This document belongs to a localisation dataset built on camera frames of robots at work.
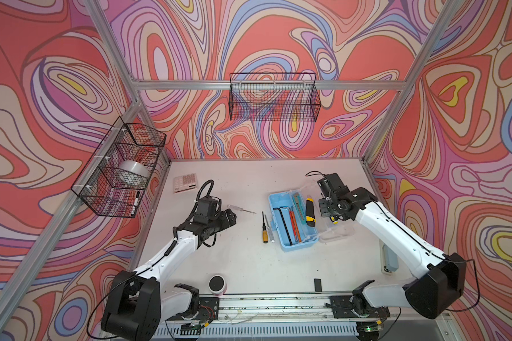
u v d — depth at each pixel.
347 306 0.73
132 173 0.69
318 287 0.78
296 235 0.91
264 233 0.91
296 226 0.93
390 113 0.99
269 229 0.93
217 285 0.74
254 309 0.75
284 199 0.99
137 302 0.41
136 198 0.73
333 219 0.82
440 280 0.39
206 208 0.66
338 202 0.55
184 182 1.08
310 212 0.88
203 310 0.72
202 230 0.61
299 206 0.91
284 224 0.94
